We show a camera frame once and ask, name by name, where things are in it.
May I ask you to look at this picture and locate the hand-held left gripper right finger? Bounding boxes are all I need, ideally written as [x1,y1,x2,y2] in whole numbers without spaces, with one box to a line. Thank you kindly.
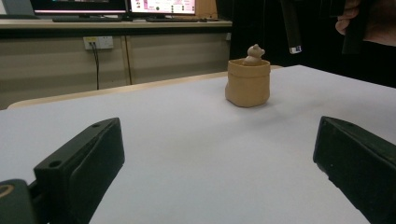
[312,115,396,224]

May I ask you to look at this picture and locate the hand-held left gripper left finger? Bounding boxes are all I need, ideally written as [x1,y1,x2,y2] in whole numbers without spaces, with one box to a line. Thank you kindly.
[33,117,126,224]

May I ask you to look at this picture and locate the brown cup with bear figure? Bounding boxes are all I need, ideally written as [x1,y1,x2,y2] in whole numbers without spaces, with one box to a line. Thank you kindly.
[224,43,272,109]

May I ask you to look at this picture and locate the black curtain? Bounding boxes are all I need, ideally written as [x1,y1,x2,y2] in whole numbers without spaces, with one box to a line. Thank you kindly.
[217,0,396,89]

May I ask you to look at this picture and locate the office desk with dark edge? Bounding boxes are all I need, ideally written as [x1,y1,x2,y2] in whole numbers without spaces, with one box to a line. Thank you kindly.
[0,18,233,40]

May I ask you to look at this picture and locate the black keyboard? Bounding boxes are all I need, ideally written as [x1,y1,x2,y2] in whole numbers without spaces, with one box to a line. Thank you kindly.
[51,16,123,23]
[145,16,208,23]

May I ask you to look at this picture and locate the brown box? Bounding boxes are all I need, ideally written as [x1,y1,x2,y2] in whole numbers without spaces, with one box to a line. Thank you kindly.
[195,0,219,20]

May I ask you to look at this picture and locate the computer monitor with dark screen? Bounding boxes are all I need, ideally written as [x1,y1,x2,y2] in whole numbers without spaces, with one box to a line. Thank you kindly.
[29,0,129,16]

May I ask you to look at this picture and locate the computer monitor with bright screen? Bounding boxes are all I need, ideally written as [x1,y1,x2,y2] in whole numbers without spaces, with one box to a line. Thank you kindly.
[128,0,197,16]

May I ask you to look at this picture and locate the black power cable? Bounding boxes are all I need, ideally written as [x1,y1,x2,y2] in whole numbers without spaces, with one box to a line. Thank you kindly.
[90,41,101,91]

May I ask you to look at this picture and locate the white wall power outlet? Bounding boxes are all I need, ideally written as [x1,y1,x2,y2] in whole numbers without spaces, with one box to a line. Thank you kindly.
[82,35,115,51]

